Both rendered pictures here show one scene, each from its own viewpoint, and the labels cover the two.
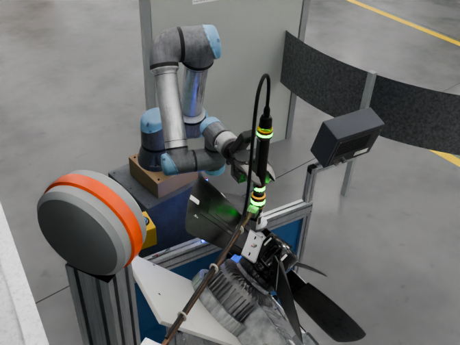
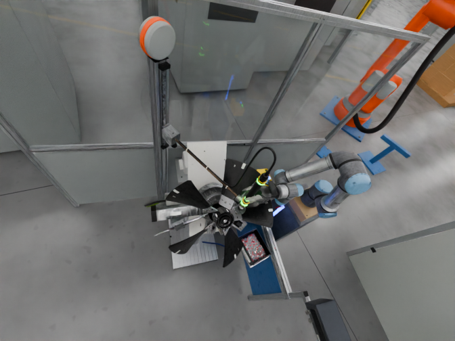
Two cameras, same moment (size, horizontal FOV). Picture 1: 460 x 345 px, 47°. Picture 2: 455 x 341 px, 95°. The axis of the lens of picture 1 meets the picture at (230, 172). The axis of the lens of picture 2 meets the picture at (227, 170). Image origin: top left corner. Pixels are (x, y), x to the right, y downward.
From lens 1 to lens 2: 1.21 m
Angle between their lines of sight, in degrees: 58
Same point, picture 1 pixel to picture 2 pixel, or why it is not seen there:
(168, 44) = (343, 155)
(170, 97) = (311, 164)
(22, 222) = not seen: hidden behind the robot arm
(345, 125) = (332, 319)
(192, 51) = (342, 169)
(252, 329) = not seen: hidden behind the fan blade
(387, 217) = not seen: outside the picture
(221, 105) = (408, 300)
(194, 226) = (229, 164)
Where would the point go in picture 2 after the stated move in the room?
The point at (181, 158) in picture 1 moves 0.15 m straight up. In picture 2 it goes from (279, 176) to (292, 163)
